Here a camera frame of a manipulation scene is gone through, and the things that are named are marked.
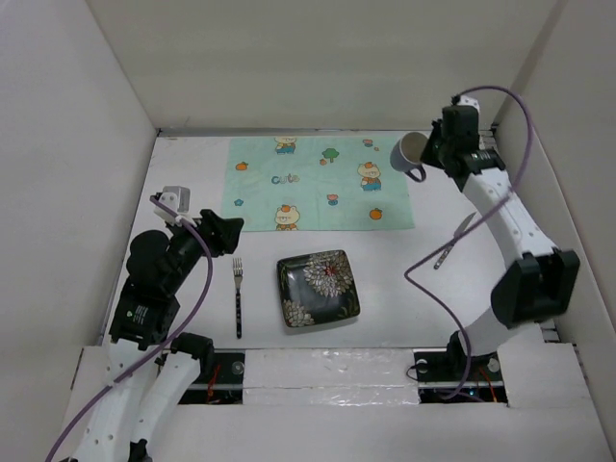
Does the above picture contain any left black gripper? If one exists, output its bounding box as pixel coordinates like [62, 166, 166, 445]
[166, 207, 243, 292]

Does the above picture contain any purple mug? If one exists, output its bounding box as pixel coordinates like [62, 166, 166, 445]
[390, 132, 428, 183]

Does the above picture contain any green cartoon print cloth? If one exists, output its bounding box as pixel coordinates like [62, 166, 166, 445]
[221, 135, 415, 232]

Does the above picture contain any black floral square plate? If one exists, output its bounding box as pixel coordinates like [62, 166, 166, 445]
[276, 249, 361, 328]

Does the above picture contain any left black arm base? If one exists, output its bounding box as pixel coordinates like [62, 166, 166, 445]
[179, 349, 245, 405]

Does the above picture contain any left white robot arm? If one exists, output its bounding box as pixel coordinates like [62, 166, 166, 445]
[63, 208, 244, 461]

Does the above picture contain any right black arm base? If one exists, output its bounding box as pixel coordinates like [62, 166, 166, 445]
[406, 348, 508, 404]

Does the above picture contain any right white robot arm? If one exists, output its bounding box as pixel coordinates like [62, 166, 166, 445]
[421, 105, 580, 379]

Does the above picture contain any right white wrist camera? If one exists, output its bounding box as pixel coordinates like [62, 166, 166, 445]
[450, 94, 480, 113]

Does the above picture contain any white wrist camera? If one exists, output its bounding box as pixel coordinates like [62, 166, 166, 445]
[151, 186, 194, 226]
[450, 94, 480, 113]

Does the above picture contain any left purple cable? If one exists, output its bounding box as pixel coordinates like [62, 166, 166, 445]
[45, 196, 216, 462]

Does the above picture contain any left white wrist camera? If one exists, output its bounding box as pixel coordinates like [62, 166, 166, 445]
[151, 186, 194, 226]

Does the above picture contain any fork with dark handle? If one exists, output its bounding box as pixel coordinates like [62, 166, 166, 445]
[232, 258, 244, 339]

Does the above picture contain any knife with patterned handle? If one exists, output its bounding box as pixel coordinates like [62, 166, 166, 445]
[432, 211, 477, 270]

